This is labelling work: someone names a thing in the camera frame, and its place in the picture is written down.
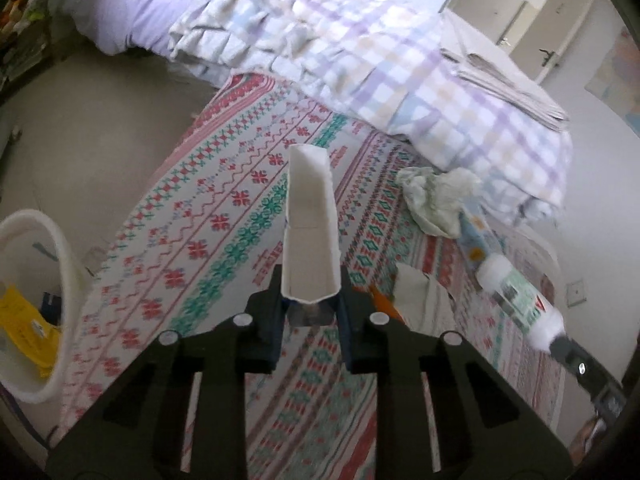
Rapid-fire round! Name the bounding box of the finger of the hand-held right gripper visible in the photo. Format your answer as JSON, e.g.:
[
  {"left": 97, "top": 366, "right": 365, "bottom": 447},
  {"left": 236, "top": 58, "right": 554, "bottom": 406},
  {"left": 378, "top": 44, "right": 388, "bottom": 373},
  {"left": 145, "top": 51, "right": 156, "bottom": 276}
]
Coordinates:
[{"left": 547, "top": 336, "right": 608, "bottom": 398}]

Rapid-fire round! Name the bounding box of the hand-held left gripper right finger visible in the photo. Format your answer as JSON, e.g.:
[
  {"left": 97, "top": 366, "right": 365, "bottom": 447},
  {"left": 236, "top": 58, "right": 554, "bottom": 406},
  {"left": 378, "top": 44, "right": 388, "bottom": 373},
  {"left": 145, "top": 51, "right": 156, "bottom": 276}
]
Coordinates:
[{"left": 336, "top": 280, "right": 574, "bottom": 480}]

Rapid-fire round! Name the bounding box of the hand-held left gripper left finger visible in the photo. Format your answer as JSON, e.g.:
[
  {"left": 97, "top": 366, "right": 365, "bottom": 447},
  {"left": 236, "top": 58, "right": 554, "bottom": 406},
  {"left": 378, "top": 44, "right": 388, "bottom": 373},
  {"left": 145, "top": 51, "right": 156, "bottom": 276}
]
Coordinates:
[{"left": 45, "top": 264, "right": 291, "bottom": 480}]

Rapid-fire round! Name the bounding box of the white bottle with green label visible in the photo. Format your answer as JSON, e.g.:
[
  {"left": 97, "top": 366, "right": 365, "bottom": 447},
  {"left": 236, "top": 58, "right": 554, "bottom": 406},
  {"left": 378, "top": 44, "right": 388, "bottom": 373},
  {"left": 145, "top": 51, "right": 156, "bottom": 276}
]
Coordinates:
[{"left": 474, "top": 252, "right": 567, "bottom": 352}]

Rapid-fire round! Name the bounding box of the long white carton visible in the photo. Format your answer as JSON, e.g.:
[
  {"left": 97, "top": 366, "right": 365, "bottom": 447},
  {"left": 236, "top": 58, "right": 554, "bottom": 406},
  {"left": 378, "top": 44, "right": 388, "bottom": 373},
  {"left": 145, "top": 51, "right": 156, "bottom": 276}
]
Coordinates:
[{"left": 279, "top": 143, "right": 344, "bottom": 328}]

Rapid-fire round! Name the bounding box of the white plastic trash bin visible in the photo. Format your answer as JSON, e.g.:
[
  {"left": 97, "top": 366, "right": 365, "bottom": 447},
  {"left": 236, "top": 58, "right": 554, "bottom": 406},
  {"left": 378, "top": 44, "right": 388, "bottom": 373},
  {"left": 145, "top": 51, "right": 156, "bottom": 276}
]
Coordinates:
[{"left": 0, "top": 208, "right": 84, "bottom": 404}]

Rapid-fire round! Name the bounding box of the yellow packet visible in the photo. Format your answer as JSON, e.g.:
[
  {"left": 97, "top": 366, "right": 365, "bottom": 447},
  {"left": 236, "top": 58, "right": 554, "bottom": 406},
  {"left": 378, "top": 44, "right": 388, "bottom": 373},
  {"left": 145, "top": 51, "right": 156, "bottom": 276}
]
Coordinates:
[{"left": 0, "top": 283, "right": 64, "bottom": 379}]

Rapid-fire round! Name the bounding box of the orange wrapper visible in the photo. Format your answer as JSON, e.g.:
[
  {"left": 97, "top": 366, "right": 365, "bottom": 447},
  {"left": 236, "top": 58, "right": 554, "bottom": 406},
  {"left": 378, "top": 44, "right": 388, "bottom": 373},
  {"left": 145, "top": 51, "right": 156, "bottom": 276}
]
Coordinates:
[{"left": 368, "top": 283, "right": 404, "bottom": 324}]

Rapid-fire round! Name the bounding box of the white torn paper piece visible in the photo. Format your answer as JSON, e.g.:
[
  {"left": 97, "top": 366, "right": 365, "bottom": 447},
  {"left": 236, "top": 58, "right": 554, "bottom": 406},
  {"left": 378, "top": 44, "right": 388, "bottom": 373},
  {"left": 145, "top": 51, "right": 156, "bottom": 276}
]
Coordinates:
[{"left": 394, "top": 262, "right": 454, "bottom": 334}]

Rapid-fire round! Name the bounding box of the patterned woven mat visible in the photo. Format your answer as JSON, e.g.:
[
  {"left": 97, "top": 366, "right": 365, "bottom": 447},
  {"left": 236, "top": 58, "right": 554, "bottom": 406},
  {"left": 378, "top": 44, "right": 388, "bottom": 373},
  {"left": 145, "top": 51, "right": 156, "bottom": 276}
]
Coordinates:
[{"left": 59, "top": 72, "right": 567, "bottom": 480}]

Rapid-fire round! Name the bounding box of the light blue patterned tube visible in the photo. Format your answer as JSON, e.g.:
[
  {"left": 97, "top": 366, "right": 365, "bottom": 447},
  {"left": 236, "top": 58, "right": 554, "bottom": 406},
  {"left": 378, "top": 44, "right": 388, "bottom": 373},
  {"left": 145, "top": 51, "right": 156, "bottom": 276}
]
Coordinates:
[{"left": 456, "top": 204, "right": 502, "bottom": 267}]

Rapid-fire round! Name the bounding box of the crumpled pale cloth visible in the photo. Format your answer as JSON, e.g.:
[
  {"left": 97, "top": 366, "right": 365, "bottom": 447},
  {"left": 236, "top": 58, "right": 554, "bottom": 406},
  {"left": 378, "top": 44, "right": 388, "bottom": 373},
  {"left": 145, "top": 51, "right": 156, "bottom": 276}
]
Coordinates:
[{"left": 396, "top": 165, "right": 484, "bottom": 239}]

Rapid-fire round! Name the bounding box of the small blue item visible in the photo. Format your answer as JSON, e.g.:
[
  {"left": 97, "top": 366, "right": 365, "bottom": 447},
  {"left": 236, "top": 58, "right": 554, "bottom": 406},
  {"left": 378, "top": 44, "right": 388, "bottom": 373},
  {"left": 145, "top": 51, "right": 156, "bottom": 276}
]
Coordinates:
[{"left": 42, "top": 292, "right": 64, "bottom": 322}]

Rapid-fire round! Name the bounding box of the plaid ruffled quilt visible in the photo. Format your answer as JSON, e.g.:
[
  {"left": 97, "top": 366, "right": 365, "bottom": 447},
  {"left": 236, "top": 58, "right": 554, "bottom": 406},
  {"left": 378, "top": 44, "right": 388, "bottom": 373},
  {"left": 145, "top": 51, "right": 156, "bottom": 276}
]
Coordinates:
[{"left": 167, "top": 0, "right": 574, "bottom": 227}]

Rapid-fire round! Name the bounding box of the folded newspaper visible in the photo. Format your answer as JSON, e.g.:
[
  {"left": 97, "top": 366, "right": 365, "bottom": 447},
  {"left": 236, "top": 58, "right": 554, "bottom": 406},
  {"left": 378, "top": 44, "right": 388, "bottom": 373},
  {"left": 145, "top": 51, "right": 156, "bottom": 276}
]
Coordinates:
[{"left": 439, "top": 47, "right": 572, "bottom": 134}]

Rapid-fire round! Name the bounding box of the white door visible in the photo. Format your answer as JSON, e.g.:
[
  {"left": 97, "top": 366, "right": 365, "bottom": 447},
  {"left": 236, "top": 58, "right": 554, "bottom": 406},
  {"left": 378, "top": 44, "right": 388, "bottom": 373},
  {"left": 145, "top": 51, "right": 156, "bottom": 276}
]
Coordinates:
[{"left": 492, "top": 0, "right": 597, "bottom": 87}]

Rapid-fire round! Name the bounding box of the bed with purple sheet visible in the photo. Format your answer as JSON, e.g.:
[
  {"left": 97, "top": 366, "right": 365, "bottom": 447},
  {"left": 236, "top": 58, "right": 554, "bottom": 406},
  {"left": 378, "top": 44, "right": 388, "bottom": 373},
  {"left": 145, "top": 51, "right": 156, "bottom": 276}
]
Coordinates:
[{"left": 62, "top": 0, "right": 233, "bottom": 57}]

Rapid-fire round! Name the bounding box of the wooden nightstand with toys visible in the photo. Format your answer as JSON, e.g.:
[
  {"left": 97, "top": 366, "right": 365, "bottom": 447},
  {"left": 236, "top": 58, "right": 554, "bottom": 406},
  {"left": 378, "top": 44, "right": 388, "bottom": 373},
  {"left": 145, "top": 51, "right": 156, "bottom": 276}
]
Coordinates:
[{"left": 0, "top": 0, "right": 56, "bottom": 92}]

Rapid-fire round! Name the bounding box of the wall poster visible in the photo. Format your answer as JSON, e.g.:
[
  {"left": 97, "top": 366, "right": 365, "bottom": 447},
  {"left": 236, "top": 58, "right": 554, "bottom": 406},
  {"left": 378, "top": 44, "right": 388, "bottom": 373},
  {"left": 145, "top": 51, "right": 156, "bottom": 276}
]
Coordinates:
[{"left": 584, "top": 24, "right": 640, "bottom": 137}]

